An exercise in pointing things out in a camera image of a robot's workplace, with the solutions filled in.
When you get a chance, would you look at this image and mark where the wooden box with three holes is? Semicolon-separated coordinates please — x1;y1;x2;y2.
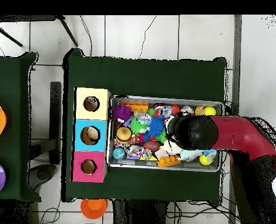
71;87;111;183

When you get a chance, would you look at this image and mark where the dark green tablecloth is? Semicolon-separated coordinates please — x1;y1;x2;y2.
61;47;228;207
0;51;42;202

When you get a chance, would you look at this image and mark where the orange cup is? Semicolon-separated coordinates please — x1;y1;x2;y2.
80;198;109;220

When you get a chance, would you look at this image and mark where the purple spiky toy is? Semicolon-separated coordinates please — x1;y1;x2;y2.
112;104;132;123

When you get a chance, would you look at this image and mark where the black tripod stand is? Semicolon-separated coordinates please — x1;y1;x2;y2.
0;15;79;47

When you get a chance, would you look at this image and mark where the green spiky ball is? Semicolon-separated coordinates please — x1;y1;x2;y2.
130;116;149;135

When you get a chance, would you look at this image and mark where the orange flat building brick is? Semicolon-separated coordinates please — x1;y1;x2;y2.
121;101;149;112

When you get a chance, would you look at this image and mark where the large blue spiky ball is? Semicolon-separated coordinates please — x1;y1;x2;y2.
148;116;165;137

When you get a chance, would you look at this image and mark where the blue globe ball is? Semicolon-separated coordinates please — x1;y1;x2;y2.
112;147;127;161

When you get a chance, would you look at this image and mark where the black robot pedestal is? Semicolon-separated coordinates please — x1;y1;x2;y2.
111;199;170;224

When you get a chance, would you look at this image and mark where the light blue waffle cloth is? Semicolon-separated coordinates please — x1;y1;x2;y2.
179;149;217;162

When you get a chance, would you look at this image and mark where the black upright panel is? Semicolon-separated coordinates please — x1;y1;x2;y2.
50;81;62;165

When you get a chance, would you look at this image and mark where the yellow ball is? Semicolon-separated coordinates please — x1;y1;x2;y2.
204;106;217;117
199;154;214;166

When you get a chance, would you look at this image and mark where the wire mesh bin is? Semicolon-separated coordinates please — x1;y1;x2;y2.
107;94;223;173

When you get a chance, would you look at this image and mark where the toy hamburger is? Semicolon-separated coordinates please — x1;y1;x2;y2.
115;126;132;144

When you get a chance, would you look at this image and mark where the orange studded building block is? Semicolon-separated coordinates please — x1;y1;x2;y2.
156;155;182;169

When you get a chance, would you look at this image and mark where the black cable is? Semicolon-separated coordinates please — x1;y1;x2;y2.
79;15;93;57
138;15;158;60

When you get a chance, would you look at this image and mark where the grey rounded floor base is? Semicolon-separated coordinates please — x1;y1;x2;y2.
27;163;57;190

